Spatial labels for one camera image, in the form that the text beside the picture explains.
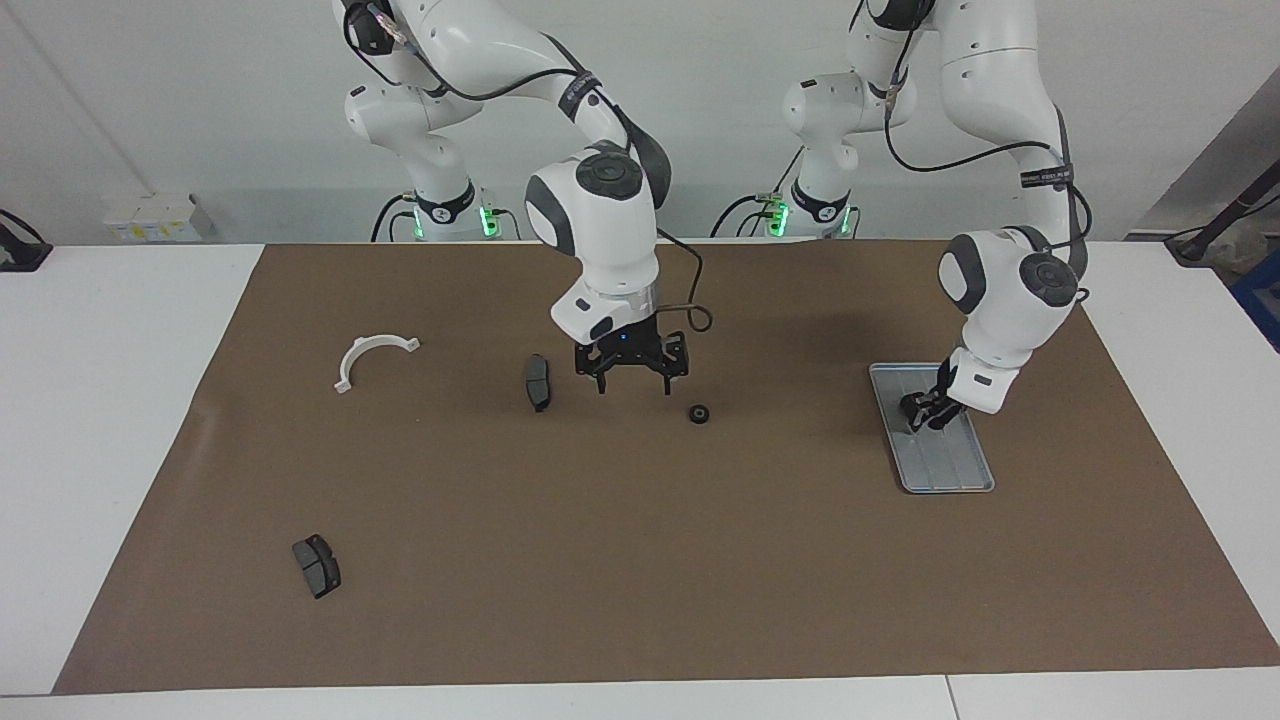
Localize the black left arm base cables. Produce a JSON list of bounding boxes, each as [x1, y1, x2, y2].
[[710, 148, 806, 239]]

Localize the white curved plastic bracket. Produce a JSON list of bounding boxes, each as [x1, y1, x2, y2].
[[334, 335, 422, 394]]

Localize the black stand pole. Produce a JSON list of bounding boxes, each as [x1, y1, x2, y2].
[[1165, 160, 1280, 266]]

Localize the black right arm base cable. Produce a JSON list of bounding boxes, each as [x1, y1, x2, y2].
[[372, 193, 416, 243]]

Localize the white wall socket box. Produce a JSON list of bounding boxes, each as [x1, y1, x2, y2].
[[103, 195, 216, 244]]

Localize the wide dark brake pad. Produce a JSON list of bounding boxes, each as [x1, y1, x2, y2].
[[292, 534, 342, 600]]

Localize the brown table mat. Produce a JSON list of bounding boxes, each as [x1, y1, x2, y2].
[[52, 238, 1280, 696]]

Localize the black clamp mount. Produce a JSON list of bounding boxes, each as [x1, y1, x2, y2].
[[0, 208, 53, 273]]

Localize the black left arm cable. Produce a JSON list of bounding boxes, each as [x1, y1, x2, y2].
[[850, 0, 1094, 301]]

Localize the grey metal tray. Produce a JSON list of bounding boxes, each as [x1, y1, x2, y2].
[[868, 362, 997, 495]]

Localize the blue box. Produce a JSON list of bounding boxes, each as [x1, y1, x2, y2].
[[1232, 250, 1280, 351]]

